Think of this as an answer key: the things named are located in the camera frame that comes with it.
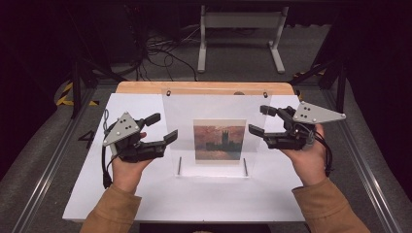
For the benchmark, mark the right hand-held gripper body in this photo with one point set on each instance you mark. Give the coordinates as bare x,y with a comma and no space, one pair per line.
314,115

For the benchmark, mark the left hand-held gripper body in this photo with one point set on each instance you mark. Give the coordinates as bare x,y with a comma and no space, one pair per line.
121,129

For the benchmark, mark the painting postcard with cream back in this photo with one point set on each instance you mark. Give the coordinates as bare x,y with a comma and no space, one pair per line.
220,139

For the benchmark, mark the clear acrylic frame panel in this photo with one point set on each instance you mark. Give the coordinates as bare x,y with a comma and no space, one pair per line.
213,106

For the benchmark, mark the person's left hand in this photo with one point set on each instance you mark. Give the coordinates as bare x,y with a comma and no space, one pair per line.
128,176

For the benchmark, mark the person's right hand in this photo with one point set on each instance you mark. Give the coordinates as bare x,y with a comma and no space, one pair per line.
307,165

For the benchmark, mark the short metal stud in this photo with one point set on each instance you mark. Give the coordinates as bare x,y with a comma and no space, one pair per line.
265,94
168,93

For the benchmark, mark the wooden board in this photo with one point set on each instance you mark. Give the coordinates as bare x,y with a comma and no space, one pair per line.
142,88

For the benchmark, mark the black tripod stand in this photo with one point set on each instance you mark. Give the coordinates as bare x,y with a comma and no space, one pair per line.
76,90
340,90

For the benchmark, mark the yellow black hazard tape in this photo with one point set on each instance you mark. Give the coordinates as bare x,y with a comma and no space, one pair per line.
66,92

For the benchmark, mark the tall metal post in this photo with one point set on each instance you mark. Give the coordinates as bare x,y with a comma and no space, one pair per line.
245,166
179,165

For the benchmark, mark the aluminium frame rail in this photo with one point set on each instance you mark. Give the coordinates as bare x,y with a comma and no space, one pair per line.
51,160
369,181

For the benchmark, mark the white metal table frame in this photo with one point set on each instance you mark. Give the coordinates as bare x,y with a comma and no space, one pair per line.
241,20

